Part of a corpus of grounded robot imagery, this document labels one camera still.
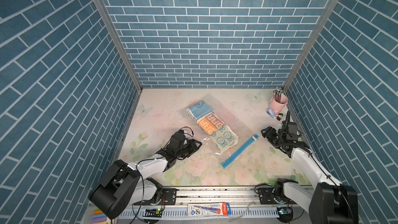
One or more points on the light blue towel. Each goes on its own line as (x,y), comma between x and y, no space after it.
(199,110)

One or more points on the small blue white eraser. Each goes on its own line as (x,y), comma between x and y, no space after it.
(270,112)

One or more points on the aluminium mounting rail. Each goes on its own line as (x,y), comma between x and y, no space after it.
(245,202)

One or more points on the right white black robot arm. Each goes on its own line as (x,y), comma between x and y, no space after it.
(330,201)

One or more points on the pink pen cup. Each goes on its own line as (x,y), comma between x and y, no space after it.
(278,101)

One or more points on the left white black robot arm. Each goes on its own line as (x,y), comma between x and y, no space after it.
(131,184)

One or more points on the pale green bunny towel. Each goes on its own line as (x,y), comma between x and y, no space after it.
(224,138)

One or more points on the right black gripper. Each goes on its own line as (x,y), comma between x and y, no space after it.
(269,131)

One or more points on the small metal binder clip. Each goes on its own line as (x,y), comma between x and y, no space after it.
(279,117)

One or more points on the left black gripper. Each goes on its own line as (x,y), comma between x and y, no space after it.
(192,147)

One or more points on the colourful marker set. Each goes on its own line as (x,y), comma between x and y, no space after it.
(98,217)

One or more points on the red blue packaged item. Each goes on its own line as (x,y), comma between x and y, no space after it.
(210,209)

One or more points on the clear vacuum bag blue zipper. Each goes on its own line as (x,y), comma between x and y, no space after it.
(238,157)

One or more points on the orange white towel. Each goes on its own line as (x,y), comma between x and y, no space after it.
(210,123)

